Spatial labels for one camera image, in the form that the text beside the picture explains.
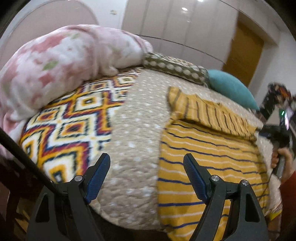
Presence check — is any yellow blue striped knit sweater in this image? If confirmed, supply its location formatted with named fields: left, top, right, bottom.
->
left=157, top=87, right=269, bottom=240

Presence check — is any red sleeved forearm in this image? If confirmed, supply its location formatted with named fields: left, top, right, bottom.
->
left=280, top=171, right=296, bottom=232

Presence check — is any person's right hand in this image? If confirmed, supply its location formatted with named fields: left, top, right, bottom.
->
left=271, top=148, right=295, bottom=183

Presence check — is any white cluttered shelf unit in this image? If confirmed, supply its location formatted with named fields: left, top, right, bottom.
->
left=256, top=82, right=295, bottom=123

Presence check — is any beige dotted quilted bedspread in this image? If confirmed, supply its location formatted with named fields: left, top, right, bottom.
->
left=91, top=69, right=282, bottom=233

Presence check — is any teal knit pillow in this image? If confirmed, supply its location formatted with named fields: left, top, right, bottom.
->
left=208, top=69, right=259, bottom=110

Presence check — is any geometric orange patterned blanket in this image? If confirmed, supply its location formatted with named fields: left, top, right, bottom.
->
left=20, top=67, right=142, bottom=183

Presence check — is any brown wooden door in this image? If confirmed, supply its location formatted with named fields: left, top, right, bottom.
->
left=222, top=22, right=264, bottom=86

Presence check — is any olive white patterned pillow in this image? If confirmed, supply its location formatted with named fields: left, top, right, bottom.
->
left=143, top=52, right=210, bottom=88

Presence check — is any white paneled wardrobe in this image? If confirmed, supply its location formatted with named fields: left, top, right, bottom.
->
left=122, top=0, right=239, bottom=70

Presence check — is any pink floral fluffy blanket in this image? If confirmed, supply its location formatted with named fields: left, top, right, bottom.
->
left=1, top=24, right=153, bottom=142

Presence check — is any pink arched headboard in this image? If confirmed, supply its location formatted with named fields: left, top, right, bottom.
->
left=1, top=1, right=99, bottom=67

